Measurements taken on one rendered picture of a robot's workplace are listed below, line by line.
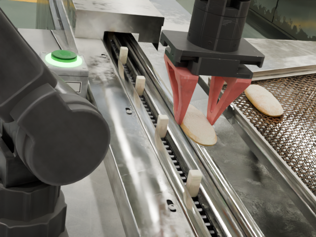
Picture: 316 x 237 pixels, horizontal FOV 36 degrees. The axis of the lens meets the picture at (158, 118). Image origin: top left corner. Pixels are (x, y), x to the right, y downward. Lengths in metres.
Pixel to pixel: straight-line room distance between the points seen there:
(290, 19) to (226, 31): 3.75
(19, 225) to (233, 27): 0.28
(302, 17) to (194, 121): 3.58
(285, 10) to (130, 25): 3.40
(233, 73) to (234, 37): 0.04
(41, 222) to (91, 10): 0.57
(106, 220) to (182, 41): 0.22
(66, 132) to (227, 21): 0.20
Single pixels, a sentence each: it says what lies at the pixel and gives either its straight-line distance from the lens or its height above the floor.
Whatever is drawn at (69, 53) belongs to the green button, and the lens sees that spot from 0.76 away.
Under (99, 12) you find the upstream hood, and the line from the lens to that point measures 0.97.
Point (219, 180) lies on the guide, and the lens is 0.59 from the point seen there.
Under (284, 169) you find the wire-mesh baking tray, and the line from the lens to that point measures 0.58.
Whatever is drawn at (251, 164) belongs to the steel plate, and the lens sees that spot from 0.72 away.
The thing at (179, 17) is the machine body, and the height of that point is 0.82.
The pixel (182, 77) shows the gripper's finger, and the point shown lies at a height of 0.99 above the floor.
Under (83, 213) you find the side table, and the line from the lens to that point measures 0.56.
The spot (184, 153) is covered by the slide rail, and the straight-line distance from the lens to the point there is 0.65.
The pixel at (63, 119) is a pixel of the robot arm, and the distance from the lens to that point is 0.41.
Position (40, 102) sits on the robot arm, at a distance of 0.39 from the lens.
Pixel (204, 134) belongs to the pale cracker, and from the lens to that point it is 0.54.
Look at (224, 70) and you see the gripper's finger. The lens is 0.51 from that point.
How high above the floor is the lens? 1.17
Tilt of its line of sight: 26 degrees down
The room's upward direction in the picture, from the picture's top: 10 degrees clockwise
